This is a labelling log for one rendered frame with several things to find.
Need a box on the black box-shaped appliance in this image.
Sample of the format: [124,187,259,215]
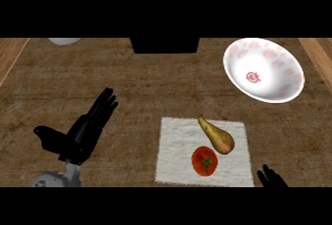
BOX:
[128,37,200,54]

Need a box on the yellow-brown pear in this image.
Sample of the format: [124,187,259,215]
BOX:
[197,113,236,156]

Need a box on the pale grey round object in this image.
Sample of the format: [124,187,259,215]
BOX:
[47,37,82,46]

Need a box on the red tomato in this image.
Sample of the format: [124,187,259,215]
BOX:
[190,145,220,178]

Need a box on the white bowl with pink print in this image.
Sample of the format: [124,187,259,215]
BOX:
[221,37,305,104]

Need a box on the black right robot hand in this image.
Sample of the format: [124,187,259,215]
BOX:
[255,163,289,188]

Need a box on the white placemat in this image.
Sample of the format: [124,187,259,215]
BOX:
[155,116,255,188]

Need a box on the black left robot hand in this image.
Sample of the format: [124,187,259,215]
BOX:
[32,87,119,167]

